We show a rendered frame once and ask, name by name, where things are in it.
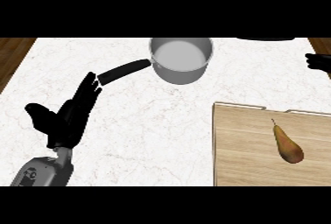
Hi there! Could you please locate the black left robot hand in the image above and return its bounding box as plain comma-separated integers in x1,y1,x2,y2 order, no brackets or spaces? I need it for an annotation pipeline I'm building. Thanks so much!
23,71,103,150

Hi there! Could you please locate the wooden tray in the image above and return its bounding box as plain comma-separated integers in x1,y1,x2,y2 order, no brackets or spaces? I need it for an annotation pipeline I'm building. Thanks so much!
211,101,331,187

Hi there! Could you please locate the black flat object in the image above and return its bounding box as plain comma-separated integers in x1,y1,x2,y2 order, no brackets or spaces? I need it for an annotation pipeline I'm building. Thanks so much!
235,37,295,42

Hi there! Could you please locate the grey pot with black handle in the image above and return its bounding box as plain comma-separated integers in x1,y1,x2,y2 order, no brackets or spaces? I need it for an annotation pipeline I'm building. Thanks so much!
97,38,214,87

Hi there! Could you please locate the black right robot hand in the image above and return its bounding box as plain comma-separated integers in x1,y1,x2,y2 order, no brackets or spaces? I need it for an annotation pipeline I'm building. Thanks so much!
304,52,331,74

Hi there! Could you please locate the brown-green pear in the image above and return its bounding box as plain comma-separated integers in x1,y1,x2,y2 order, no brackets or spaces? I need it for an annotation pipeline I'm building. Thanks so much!
270,118,306,165

